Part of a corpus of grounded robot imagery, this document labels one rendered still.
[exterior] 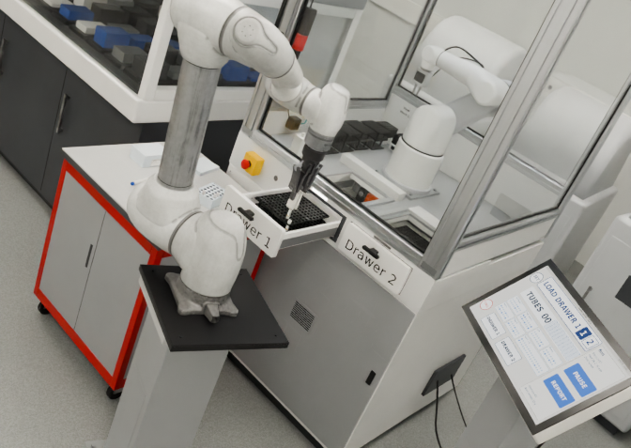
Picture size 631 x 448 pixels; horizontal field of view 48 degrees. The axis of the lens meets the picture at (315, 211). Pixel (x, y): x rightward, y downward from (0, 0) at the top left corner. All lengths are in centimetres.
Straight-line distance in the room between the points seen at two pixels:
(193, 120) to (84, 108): 153
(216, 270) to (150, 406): 50
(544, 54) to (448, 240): 64
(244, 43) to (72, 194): 125
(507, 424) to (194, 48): 136
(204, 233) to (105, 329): 86
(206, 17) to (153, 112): 128
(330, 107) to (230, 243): 55
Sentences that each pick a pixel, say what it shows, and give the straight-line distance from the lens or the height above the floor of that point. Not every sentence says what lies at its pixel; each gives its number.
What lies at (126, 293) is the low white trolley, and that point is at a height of 48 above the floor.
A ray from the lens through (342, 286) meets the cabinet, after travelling 259.
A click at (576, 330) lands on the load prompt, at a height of 115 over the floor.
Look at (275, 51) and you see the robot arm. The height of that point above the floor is 156.
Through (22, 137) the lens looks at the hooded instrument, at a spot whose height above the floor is 25.
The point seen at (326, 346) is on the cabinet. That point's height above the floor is 44.
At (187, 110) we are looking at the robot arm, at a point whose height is 131.
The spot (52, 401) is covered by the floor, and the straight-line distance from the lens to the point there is 279.
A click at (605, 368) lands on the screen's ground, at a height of 115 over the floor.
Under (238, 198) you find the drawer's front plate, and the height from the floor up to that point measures 91.
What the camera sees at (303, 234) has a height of 88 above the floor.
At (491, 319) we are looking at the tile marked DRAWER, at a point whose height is 101.
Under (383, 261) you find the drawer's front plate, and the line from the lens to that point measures 244.
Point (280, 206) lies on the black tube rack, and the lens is 248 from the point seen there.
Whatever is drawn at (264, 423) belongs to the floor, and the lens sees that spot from 296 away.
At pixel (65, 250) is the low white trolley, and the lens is 283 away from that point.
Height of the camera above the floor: 199
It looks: 25 degrees down
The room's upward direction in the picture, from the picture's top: 23 degrees clockwise
